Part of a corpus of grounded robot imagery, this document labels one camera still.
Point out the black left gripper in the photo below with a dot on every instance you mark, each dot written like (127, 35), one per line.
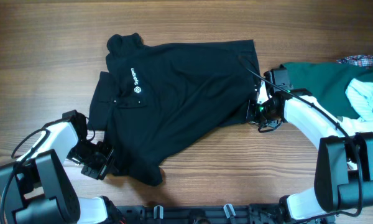
(99, 172)

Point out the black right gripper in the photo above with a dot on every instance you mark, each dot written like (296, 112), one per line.
(250, 116)

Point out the black polo shirt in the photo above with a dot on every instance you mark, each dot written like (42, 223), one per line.
(154, 101)

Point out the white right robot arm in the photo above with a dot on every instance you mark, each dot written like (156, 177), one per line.
(343, 181)

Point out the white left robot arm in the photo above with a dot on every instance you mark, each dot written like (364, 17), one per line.
(35, 188)

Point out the green garment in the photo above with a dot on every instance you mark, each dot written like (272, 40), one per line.
(328, 83)

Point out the beige cream garment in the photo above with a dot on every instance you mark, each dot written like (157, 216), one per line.
(353, 126)

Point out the light blue striped shirt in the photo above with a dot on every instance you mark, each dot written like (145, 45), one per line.
(360, 96)

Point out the red plaid shirt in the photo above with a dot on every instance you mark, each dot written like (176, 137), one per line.
(357, 60)

